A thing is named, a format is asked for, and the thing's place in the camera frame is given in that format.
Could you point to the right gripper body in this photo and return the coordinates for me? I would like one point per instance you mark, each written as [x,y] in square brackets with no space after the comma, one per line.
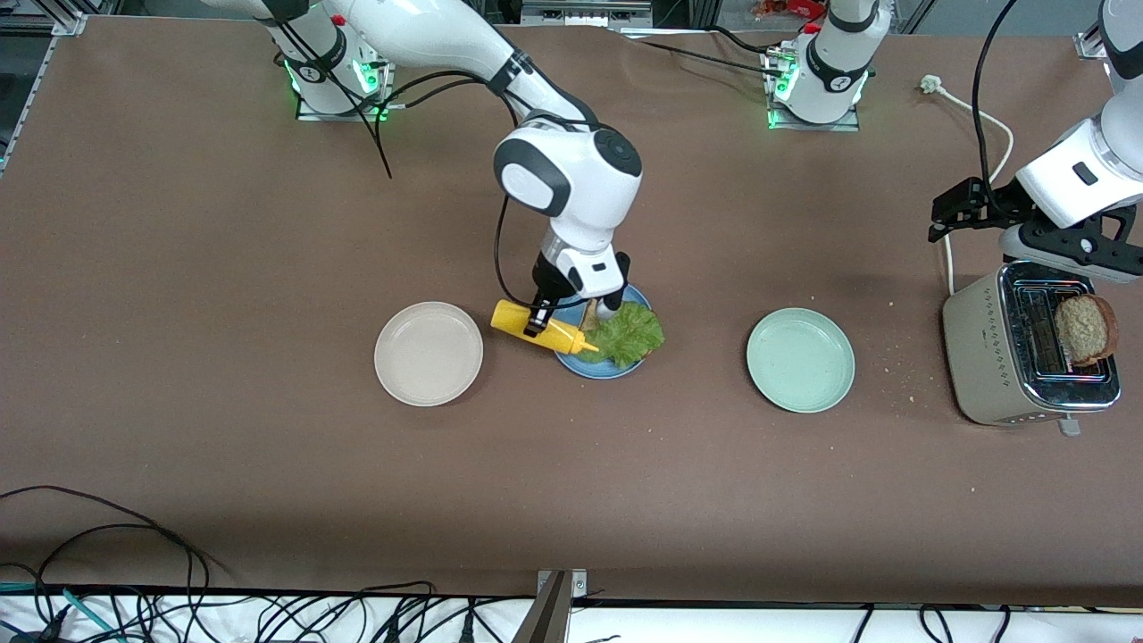
[549,283]

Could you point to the yellow squeeze bottle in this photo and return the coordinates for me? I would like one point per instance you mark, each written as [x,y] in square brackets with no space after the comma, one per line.
[513,320]

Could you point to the brown bread slice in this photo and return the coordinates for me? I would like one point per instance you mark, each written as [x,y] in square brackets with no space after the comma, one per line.
[590,320]
[1088,330]

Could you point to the green lettuce leaf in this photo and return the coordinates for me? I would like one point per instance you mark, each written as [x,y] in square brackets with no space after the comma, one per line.
[634,335]

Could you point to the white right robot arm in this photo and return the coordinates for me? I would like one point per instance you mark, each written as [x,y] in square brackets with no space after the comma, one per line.
[571,179]

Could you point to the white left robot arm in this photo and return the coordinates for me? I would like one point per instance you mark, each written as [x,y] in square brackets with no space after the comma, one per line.
[835,80]

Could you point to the blue plate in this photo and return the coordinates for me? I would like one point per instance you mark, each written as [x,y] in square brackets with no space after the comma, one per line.
[589,368]

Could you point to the beige plate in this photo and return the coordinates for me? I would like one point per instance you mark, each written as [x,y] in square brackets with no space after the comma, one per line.
[429,354]

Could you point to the mint green plate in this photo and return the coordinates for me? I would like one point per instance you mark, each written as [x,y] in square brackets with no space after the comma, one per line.
[800,360]

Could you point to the beige chrome toaster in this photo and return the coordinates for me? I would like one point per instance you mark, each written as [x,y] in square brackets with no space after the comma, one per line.
[982,357]

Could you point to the red orange background object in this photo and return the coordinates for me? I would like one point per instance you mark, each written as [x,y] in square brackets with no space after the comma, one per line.
[786,7]

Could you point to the metal table corner bracket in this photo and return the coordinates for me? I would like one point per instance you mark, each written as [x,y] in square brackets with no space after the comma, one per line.
[1091,47]
[70,24]

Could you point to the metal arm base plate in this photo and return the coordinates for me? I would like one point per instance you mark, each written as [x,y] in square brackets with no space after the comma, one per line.
[388,80]
[813,128]

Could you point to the aluminium frame profile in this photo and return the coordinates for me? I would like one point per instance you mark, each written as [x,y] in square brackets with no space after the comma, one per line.
[580,13]

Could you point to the metal table edge bracket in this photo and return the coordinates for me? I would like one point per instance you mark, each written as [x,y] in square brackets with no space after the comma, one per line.
[549,616]

